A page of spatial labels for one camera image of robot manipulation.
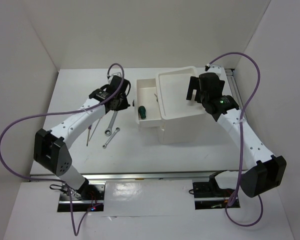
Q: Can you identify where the red handled screwdriver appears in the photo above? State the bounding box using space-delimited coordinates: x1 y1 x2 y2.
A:
88 118 102 143

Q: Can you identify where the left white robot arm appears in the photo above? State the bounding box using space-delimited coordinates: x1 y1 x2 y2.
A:
33 75 131 200

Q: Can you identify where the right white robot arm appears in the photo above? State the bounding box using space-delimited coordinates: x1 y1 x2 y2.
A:
186 72 287 198

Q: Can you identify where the short silver combination wrench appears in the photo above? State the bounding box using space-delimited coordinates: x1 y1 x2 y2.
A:
102 127 121 149

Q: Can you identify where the white drawer cabinet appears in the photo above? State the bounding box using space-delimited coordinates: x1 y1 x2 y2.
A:
155 66 207 145

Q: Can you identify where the long silver ratchet wrench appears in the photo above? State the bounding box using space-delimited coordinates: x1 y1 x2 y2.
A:
104 111 118 137

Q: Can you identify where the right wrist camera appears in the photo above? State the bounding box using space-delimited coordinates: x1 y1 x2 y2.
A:
204 64 222 75

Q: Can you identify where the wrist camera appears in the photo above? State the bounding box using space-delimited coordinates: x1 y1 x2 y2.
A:
107 72 122 79
204 64 222 75

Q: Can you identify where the aluminium side rail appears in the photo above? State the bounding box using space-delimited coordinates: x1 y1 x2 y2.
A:
225 68 244 109

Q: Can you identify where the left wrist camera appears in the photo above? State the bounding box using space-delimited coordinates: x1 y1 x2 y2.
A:
107 72 122 79

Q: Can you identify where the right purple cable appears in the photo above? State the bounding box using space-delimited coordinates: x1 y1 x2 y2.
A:
206 51 264 227

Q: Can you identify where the aluminium front rail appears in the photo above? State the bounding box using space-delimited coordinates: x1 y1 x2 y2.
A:
29 171 223 183

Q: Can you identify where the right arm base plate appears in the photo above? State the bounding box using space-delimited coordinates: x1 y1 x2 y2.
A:
188 182 235 210

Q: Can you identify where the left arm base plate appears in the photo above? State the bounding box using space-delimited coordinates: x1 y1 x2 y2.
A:
49 182 106 213

